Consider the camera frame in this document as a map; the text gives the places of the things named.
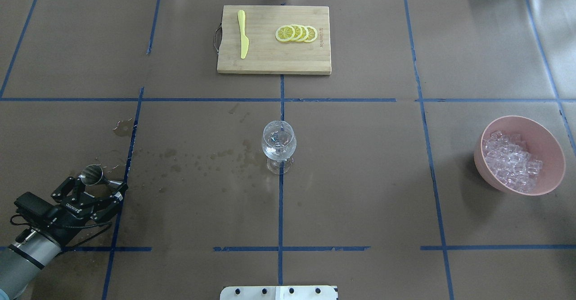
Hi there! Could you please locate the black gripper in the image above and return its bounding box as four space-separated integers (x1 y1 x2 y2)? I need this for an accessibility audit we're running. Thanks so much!
40 176 128 246

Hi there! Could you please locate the steel double jigger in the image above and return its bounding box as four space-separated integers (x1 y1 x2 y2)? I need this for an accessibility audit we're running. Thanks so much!
79 164 125 191

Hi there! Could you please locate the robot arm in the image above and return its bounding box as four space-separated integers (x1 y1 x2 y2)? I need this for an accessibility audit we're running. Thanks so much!
0 177 128 300

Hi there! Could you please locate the clear wine glass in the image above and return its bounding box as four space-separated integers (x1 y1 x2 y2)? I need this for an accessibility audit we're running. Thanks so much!
261 120 297 175

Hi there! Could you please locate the pile of ice cubes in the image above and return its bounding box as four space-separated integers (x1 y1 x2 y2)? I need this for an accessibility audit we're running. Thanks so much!
481 130 544 193

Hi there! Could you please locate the yellow plastic knife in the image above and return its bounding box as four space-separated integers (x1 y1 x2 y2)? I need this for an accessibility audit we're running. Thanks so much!
237 10 249 59

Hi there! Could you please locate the bamboo cutting board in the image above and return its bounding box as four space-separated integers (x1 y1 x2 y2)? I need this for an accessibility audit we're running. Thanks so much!
217 5 333 75

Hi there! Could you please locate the front lemon slice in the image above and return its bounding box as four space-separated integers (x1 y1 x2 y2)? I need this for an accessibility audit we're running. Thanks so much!
275 25 296 42

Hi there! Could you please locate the lemon slice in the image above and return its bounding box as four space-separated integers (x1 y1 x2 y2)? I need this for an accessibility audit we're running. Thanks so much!
304 26 318 43
290 25 303 41
275 25 296 42
296 25 309 42

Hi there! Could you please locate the back lemon slice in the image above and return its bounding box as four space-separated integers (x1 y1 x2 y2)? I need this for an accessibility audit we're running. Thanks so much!
304 26 318 43

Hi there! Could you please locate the pink bowl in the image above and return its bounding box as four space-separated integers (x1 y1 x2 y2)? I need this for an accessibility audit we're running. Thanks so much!
473 115 566 196

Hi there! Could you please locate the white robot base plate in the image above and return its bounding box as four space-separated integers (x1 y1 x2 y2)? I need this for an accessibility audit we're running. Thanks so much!
220 285 339 300

